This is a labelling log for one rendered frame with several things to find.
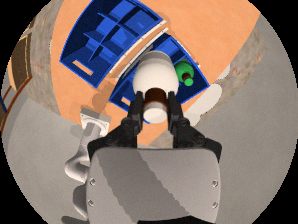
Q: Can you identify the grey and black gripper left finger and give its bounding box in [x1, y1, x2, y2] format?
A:
[87, 91, 144, 162]

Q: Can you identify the white bottle with grey label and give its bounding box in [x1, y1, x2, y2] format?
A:
[132, 50, 179, 123]

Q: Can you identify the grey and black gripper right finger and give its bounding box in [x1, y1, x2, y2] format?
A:
[167, 91, 222, 164]

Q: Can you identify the blue plastic crate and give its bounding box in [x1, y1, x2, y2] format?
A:
[108, 32, 210, 112]
[59, 0, 164, 89]

